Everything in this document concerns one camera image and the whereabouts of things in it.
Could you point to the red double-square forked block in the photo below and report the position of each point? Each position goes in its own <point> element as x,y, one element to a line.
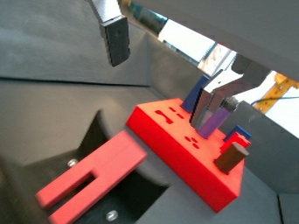
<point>108,165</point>

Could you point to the brown hexagonal peg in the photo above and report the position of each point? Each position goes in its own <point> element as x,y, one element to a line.
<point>232,159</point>

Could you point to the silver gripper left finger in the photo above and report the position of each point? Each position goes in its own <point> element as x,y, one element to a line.
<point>114,30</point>

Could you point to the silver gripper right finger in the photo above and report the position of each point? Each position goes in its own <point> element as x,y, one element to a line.
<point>253,74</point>

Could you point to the red foam peg board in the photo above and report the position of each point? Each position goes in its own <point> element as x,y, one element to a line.
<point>161,122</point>

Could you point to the tall blue square peg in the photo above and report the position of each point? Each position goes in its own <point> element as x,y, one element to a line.
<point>189,103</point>

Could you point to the short blue peg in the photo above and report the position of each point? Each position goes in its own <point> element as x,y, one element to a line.
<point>240,130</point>

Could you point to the purple cylinder peg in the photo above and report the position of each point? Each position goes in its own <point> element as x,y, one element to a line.
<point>213,123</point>

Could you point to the red star peg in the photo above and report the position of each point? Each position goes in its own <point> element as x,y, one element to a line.
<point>237,138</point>

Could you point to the black curved stand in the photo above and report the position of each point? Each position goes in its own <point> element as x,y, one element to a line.
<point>122,206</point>

